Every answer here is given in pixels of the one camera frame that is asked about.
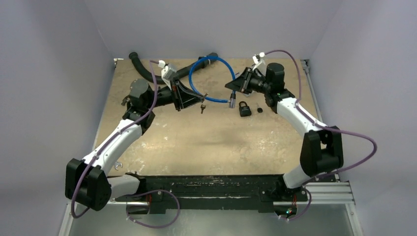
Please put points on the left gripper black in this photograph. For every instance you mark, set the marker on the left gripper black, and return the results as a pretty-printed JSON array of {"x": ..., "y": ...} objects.
[{"x": 181, "y": 94}]

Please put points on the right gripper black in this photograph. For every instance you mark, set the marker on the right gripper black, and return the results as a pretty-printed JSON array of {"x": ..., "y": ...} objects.
[{"x": 246, "y": 81}]

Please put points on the small silver keys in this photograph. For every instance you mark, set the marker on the small silver keys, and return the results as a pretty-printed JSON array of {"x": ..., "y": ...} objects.
[{"x": 202, "y": 107}]

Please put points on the blue cable lock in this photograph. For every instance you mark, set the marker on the blue cable lock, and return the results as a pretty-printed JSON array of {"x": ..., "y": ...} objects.
[{"x": 211, "y": 84}]

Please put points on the black padlock with key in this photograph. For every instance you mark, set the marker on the black padlock with key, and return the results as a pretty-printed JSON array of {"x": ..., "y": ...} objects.
[{"x": 244, "y": 109}]

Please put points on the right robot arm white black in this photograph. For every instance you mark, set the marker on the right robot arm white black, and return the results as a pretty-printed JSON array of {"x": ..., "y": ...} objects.
[{"x": 321, "y": 150}]

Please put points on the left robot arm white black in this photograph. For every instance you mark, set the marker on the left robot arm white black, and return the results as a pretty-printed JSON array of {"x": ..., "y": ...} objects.
[{"x": 86, "y": 181}]

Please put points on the clear plastic organizer box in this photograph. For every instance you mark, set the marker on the clear plastic organizer box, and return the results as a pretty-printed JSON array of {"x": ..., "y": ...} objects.
[{"x": 249, "y": 94}]

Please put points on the black claw hammer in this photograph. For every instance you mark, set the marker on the black claw hammer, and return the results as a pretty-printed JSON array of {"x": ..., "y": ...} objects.
[{"x": 124, "y": 101}]

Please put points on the silver open-end wrench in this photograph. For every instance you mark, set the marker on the silver open-end wrench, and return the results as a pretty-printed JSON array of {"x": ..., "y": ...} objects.
[{"x": 118, "y": 165}]

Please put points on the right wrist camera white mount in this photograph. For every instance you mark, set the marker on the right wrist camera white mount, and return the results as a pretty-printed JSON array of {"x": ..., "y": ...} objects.
[{"x": 259, "y": 63}]

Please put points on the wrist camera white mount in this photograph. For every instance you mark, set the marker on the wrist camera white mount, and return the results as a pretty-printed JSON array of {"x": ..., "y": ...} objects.
[
  {"x": 259, "y": 63},
  {"x": 168, "y": 73}
]

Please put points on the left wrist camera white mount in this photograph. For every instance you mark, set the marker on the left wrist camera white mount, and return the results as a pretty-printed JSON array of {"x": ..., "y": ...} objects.
[{"x": 168, "y": 73}]

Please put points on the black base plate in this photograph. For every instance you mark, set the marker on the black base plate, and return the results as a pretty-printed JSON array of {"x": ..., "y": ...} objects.
[{"x": 217, "y": 192}]

